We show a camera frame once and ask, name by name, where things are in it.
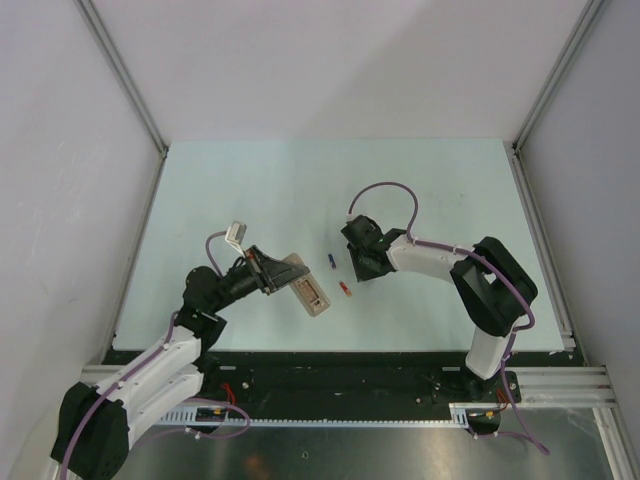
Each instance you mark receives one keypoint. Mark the red battery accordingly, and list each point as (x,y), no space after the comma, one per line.
(345,289)

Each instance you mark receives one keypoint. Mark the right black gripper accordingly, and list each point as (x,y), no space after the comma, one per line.
(361,273)

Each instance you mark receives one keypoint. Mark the right aluminium frame post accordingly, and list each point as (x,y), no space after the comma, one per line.
(576,41)

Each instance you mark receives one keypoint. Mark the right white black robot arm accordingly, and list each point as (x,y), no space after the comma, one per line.
(495,290)

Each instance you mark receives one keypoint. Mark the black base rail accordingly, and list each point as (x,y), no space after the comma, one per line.
(350,387)

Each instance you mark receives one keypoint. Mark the left aluminium frame post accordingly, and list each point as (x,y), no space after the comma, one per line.
(107,46)

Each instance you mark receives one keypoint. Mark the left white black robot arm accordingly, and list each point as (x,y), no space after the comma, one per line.
(98,425)

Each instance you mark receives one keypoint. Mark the aluminium frame post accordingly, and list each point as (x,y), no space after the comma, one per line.
(107,46)
(576,41)

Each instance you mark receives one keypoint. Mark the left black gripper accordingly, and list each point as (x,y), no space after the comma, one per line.
(281,271)

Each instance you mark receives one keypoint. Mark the white remote control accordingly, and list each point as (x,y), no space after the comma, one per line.
(304,285)

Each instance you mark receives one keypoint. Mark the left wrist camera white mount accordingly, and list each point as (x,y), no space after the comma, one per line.
(234,236)

